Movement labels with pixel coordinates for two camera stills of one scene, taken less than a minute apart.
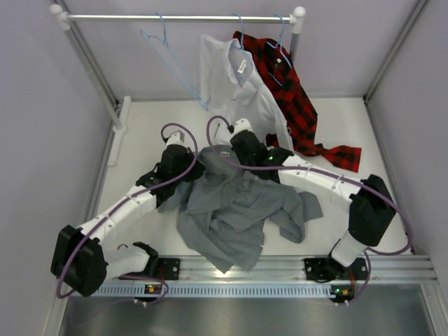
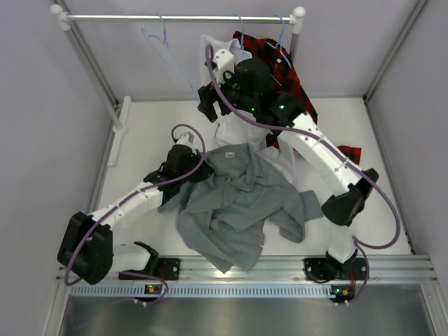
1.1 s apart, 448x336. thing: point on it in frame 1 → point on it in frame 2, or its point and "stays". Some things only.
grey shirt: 225,211 stays
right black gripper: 238,156 → 208,96
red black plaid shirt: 274,61 stays
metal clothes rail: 66,19 stays
